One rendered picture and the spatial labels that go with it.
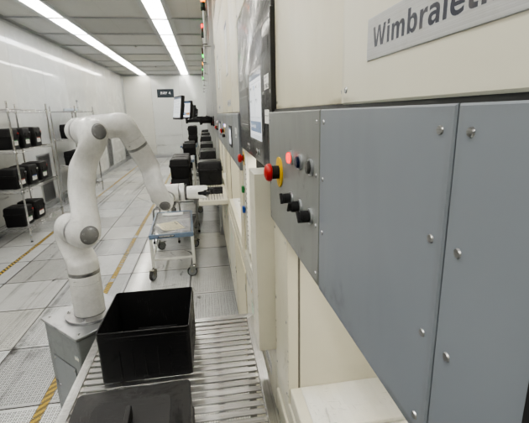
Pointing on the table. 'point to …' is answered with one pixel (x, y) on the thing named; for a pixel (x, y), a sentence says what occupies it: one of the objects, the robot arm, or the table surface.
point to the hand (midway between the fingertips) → (218, 190)
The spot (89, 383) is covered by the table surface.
